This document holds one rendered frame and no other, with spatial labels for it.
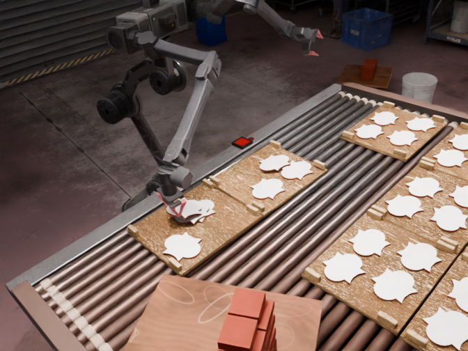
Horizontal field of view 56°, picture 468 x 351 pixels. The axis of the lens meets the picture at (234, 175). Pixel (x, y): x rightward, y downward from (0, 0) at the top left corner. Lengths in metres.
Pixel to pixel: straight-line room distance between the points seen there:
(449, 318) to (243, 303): 0.72
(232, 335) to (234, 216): 0.89
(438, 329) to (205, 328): 0.67
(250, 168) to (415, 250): 0.80
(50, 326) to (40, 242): 1.93
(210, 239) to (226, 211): 0.17
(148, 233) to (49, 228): 1.86
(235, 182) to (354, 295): 0.75
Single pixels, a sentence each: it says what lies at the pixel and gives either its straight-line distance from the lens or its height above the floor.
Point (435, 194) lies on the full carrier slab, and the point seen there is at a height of 0.94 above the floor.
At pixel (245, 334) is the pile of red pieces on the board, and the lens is 0.94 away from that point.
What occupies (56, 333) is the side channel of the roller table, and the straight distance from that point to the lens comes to 1.55.
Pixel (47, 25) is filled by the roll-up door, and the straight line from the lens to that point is 6.34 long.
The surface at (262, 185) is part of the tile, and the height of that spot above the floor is 0.95.
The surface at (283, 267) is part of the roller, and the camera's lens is 1.59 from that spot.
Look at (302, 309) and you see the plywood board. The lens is 1.32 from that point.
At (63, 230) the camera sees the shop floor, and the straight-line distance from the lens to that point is 3.49.
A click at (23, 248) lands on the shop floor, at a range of 3.47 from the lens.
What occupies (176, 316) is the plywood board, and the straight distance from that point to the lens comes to 1.34.
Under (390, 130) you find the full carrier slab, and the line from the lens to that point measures 2.33.
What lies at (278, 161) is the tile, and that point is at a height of 0.95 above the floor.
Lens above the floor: 2.09
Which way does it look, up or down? 35 degrees down
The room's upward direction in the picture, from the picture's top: 6 degrees counter-clockwise
